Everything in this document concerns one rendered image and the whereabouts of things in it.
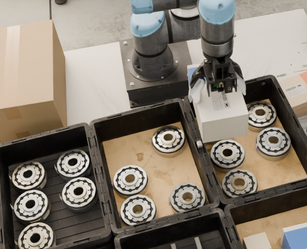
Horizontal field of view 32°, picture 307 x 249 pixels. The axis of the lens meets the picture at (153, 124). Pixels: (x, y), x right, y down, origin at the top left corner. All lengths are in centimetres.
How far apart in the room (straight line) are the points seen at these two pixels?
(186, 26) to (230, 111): 51
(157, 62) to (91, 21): 157
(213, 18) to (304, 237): 62
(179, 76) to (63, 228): 68
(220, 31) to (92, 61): 105
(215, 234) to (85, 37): 203
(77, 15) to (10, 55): 154
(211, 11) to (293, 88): 82
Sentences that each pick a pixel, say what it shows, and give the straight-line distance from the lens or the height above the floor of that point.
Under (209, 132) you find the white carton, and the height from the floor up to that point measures 110.
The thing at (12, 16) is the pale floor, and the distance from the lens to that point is 364.
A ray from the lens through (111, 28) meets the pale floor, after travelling 335.
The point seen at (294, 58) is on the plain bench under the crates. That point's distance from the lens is 212.
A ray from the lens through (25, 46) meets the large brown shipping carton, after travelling 202.
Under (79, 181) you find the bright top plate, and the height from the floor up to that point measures 86.
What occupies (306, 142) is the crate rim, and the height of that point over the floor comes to 93.
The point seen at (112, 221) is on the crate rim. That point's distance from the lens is 148.
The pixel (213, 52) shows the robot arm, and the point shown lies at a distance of 124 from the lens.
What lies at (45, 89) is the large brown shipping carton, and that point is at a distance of 185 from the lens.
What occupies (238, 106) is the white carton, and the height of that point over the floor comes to 114.
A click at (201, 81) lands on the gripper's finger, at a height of 120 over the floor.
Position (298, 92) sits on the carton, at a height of 77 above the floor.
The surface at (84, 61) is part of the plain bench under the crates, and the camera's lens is 218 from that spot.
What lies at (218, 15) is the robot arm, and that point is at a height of 145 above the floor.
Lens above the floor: 222
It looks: 52 degrees down
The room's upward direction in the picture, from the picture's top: 10 degrees counter-clockwise
